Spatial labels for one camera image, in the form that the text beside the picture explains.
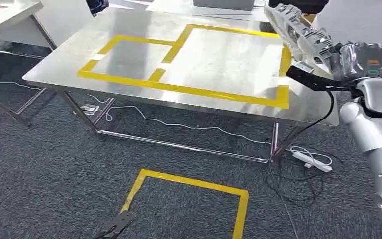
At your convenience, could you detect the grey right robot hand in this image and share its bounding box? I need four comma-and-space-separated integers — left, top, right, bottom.
330, 41, 382, 83

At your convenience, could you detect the black camera bracket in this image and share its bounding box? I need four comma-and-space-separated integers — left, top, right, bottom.
286, 65, 358, 92

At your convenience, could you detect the grey box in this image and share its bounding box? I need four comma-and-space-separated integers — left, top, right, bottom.
192, 0, 256, 11

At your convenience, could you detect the thin white cable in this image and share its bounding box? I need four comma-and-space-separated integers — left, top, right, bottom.
0, 80, 43, 91

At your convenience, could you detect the black cable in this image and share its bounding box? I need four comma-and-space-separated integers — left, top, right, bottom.
265, 90, 345, 239

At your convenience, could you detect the white power adapter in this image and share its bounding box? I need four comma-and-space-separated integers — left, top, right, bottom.
79, 105, 101, 116

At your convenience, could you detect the silver wheel hubcap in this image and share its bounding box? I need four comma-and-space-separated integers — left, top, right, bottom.
263, 3, 343, 72

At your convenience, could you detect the steel table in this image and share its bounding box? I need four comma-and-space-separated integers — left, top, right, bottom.
23, 7, 340, 164
0, 0, 58, 127

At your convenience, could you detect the white power strip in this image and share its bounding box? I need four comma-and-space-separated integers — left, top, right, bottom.
291, 150, 333, 173

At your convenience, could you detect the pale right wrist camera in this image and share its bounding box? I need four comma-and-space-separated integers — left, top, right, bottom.
295, 61, 315, 74

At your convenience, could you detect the long white cable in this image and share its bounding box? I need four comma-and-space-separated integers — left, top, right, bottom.
74, 105, 273, 146

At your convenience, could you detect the black fabric object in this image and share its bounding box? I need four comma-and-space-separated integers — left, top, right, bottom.
268, 0, 329, 14

